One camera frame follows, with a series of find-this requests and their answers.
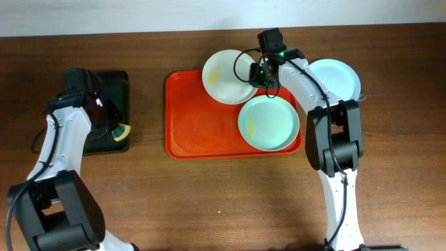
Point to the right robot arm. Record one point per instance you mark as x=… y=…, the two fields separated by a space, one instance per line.
x=334 y=142

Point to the green yellow sponge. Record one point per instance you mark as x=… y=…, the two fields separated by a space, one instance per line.
x=120 y=132

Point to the white plate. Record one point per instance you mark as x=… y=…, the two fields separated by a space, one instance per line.
x=221 y=83

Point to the black plastic tray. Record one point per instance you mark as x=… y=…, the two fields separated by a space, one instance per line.
x=115 y=86

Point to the red plastic tray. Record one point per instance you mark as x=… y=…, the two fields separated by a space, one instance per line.
x=199 y=127

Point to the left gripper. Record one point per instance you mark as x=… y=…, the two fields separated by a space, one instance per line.
x=109 y=118

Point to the light blue plate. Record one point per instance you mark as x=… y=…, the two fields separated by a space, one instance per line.
x=268 y=124
x=338 y=77

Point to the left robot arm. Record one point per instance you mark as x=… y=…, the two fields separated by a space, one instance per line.
x=53 y=207

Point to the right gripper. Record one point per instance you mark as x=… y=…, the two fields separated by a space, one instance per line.
x=260 y=81

